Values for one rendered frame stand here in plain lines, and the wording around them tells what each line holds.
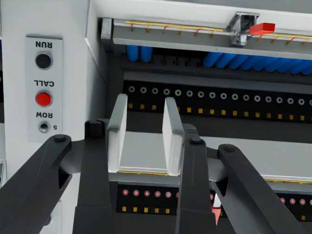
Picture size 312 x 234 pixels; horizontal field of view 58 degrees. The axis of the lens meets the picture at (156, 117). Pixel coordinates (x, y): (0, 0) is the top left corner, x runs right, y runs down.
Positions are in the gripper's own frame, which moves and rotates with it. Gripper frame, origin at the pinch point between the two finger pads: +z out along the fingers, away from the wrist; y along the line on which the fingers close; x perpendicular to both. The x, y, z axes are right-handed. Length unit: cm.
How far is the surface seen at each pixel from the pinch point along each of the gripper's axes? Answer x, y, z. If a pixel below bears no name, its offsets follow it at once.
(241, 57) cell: 2.4, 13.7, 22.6
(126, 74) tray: -3.3, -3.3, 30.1
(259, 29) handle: 7.0, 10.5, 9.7
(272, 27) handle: 7.3, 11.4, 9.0
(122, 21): 6.1, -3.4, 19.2
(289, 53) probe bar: 4.0, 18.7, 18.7
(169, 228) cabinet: -35.1, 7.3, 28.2
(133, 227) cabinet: -35.3, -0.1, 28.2
